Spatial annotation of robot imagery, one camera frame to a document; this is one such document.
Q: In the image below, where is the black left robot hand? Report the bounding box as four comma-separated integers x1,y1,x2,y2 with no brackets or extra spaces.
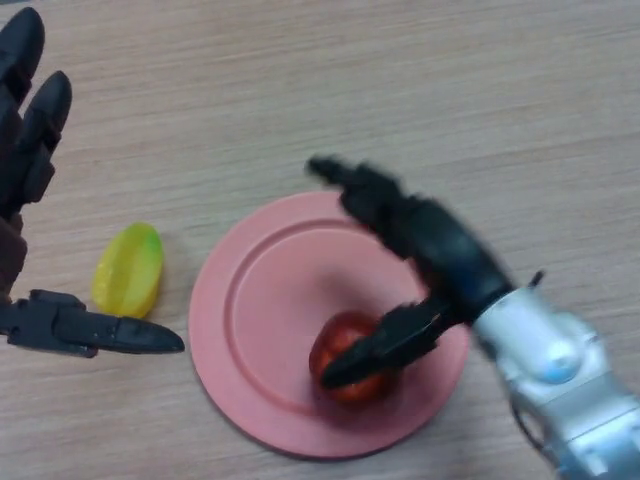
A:
0,6,186,359

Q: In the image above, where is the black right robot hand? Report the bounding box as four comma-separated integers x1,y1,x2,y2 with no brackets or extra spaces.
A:
304,155,516,391

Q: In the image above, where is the red apple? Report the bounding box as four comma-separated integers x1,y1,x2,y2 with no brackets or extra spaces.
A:
308,310,401,406

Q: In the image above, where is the pink round plate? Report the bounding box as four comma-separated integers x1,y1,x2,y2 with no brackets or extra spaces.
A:
188,191,471,460

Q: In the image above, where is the yellow green starfruit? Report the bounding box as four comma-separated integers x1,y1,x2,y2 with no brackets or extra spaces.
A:
91,221,165,320

